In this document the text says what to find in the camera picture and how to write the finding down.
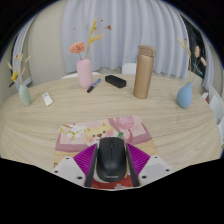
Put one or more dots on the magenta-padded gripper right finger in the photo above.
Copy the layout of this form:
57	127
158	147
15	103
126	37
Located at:
140	160

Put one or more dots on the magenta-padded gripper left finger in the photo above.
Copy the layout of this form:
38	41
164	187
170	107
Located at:
83	160

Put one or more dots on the black computer mouse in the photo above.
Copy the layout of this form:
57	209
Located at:
111	160

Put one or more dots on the cartoon print mouse pad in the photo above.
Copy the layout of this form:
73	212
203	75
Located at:
83	133

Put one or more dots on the white remote control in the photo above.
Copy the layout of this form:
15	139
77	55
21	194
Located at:
47	99

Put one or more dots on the black blue-capped marker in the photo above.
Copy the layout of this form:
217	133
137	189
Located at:
93	85

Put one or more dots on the black rectangular case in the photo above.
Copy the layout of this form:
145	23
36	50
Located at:
115	81

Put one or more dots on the pale green vase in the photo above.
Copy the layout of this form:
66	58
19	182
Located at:
25	96

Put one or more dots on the pink vase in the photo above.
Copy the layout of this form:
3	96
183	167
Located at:
84	73

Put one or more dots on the copper brown drink bottle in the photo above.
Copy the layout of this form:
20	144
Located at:
144	73

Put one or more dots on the beige dried flowers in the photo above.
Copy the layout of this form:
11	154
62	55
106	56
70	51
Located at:
190	66

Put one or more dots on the yellow dried flowers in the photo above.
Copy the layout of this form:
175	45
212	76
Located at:
14	76

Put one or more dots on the narrow white curtain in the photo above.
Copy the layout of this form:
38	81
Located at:
208	73
23	50

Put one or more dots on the pink and yellow flowers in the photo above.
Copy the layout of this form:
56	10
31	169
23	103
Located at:
77	47

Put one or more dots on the wide white curtain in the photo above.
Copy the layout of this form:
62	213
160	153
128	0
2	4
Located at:
126	30

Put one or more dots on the dark window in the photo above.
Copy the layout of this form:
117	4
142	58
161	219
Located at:
195	36

